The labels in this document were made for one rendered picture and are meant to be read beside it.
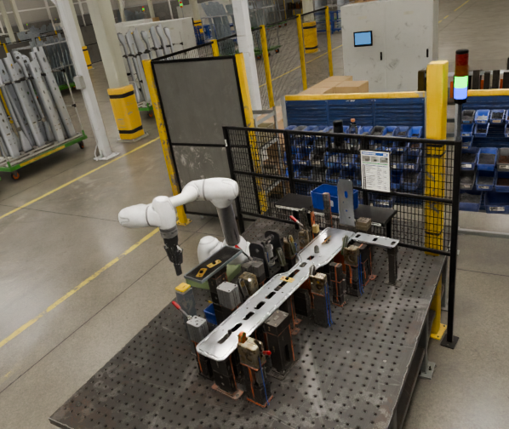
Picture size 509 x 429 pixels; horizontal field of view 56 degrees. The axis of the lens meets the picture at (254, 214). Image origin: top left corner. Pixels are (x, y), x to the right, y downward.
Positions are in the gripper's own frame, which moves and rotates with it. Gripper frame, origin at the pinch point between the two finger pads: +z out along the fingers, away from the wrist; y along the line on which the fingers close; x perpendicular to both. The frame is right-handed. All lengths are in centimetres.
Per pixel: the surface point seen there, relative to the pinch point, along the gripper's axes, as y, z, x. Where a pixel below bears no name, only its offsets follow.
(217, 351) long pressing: 37.1, 27.2, -17.6
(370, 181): 40, 5, 150
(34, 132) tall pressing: -741, 67, 313
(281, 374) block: 53, 56, 8
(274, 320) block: 51, 24, 12
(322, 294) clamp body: 54, 33, 52
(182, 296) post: 2.5, 14.8, -3.5
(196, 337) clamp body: 18.1, 29.1, -13.2
